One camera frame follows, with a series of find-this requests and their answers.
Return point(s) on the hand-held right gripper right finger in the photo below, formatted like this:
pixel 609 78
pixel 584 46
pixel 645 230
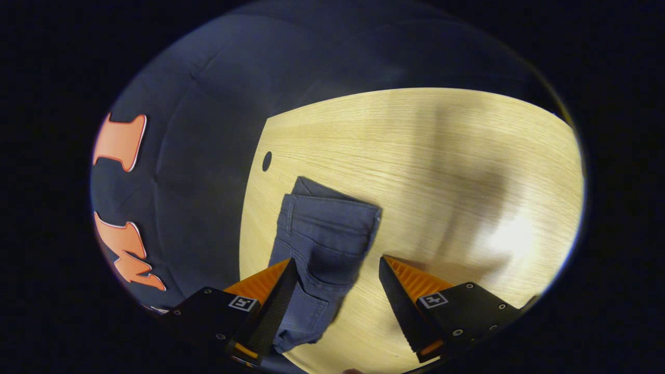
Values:
pixel 402 311

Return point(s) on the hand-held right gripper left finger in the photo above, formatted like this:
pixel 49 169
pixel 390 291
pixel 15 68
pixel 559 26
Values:
pixel 273 311

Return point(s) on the dark blue jeans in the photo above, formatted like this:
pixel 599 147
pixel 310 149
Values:
pixel 327 234

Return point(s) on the black backdrop cloth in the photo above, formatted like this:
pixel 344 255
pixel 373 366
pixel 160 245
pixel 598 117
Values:
pixel 208 114

